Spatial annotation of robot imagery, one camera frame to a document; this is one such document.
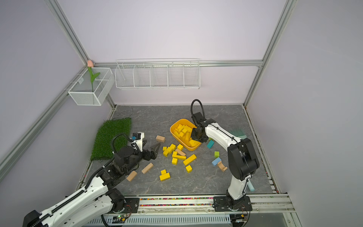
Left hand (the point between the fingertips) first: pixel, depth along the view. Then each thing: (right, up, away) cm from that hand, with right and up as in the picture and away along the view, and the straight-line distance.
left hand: (153, 143), depth 76 cm
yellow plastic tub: (+21, -5, +19) cm, 28 cm away
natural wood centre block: (+14, -9, +16) cm, 23 cm away
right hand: (+23, +1, +16) cm, 28 cm away
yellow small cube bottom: (+4, -19, +9) cm, 21 cm away
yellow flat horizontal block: (+13, -11, +13) cm, 22 cm away
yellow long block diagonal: (+20, -13, +13) cm, 27 cm away
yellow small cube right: (+20, -17, +9) cm, 27 cm away
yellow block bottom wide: (+5, -21, +6) cm, 22 cm away
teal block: (+34, -4, +21) cm, 40 cm away
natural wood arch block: (+40, -16, +11) cm, 44 cm away
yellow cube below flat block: (+10, -13, +11) cm, 20 cm away
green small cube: (+37, -9, +13) cm, 40 cm away
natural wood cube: (0, -1, +22) cm, 22 cm away
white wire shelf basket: (-3, +46, +26) cm, 53 cm away
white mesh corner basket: (-42, +29, +4) cm, 51 cm away
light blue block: (+36, -14, +13) cm, 41 cm away
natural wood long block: (-6, -17, +10) cm, 21 cm away
